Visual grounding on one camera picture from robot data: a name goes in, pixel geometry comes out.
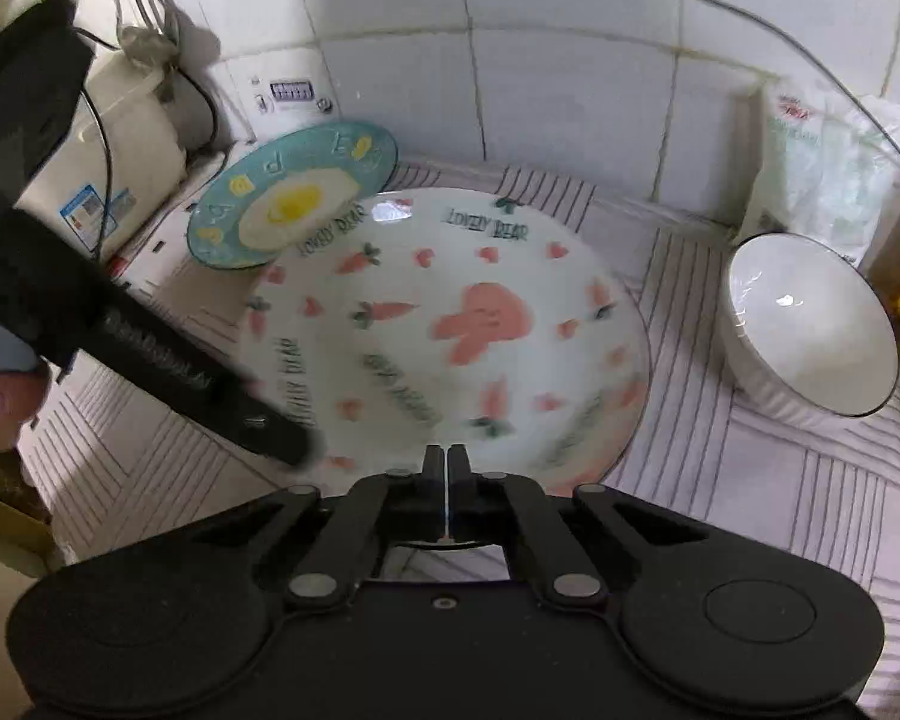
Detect black appliance cable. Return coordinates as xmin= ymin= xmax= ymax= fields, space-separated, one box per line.
xmin=73 ymin=26 xmax=121 ymax=260

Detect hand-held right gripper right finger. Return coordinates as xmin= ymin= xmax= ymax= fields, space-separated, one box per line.
xmin=448 ymin=444 xmax=704 ymax=610

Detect white kitchen appliance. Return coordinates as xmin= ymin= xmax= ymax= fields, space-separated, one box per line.
xmin=15 ymin=52 xmax=190 ymax=257

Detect white plastic bag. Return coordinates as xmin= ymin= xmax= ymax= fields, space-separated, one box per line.
xmin=739 ymin=75 xmax=900 ymax=271

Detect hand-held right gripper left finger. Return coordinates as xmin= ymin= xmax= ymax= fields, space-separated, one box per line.
xmin=189 ymin=444 xmax=446 ymax=610

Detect teal egg print plate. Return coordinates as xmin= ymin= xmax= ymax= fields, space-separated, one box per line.
xmin=186 ymin=120 xmax=400 ymax=271

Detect thin wall cable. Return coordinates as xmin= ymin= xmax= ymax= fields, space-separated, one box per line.
xmin=592 ymin=0 xmax=900 ymax=187

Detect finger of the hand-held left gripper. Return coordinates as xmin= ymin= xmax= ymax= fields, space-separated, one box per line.
xmin=66 ymin=286 xmax=314 ymax=469

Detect striped counter cloth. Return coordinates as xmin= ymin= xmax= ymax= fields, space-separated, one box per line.
xmin=15 ymin=157 xmax=900 ymax=713

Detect amber liquid bottle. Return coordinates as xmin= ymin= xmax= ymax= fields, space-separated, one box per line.
xmin=866 ymin=191 xmax=900 ymax=293

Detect white rabbit carrot print plate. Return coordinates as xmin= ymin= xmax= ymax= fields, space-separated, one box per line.
xmin=241 ymin=186 xmax=653 ymax=500

